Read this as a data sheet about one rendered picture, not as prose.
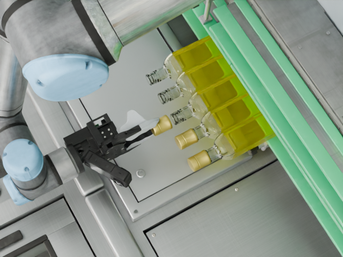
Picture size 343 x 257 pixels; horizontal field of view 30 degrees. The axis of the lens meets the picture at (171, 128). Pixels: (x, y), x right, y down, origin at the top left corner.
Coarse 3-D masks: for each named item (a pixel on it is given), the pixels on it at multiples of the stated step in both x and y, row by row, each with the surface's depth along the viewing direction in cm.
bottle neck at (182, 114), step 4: (184, 108) 147; (188, 108) 147; (176, 112) 147; (180, 112) 147; (184, 112) 147; (188, 112) 147; (192, 112) 147; (172, 116) 147; (176, 116) 146; (180, 116) 146; (184, 116) 147; (188, 116) 147; (192, 116) 148; (172, 120) 148; (176, 120) 146; (180, 120) 147; (176, 124) 147
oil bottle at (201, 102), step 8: (224, 80) 149; (232, 80) 149; (208, 88) 148; (216, 88) 148; (224, 88) 148; (232, 88) 148; (240, 88) 148; (192, 96) 147; (200, 96) 147; (208, 96) 147; (216, 96) 147; (224, 96) 147; (232, 96) 148; (192, 104) 147; (200, 104) 146; (208, 104) 146; (216, 104) 146; (200, 112) 146
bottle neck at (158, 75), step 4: (160, 68) 151; (164, 68) 151; (152, 72) 150; (156, 72) 150; (160, 72) 150; (164, 72) 151; (148, 76) 150; (152, 76) 150; (156, 76) 150; (160, 76) 150; (164, 76) 151; (168, 76) 152; (148, 80) 152; (152, 80) 150; (156, 80) 150; (160, 80) 151; (152, 84) 151
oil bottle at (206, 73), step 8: (216, 56) 151; (200, 64) 150; (208, 64) 150; (216, 64) 150; (224, 64) 150; (184, 72) 149; (192, 72) 149; (200, 72) 149; (208, 72) 149; (216, 72) 149; (224, 72) 149; (232, 72) 150; (176, 80) 150; (184, 80) 148; (192, 80) 148; (200, 80) 148; (208, 80) 148; (216, 80) 149; (184, 88) 148; (192, 88) 148; (200, 88) 148; (184, 96) 150
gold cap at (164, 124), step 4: (164, 116) 146; (160, 120) 145; (164, 120) 145; (168, 120) 145; (160, 124) 145; (164, 124) 145; (168, 124) 145; (152, 128) 145; (156, 128) 145; (160, 128) 145; (164, 128) 145; (168, 128) 146; (152, 132) 147; (156, 132) 145; (160, 132) 145
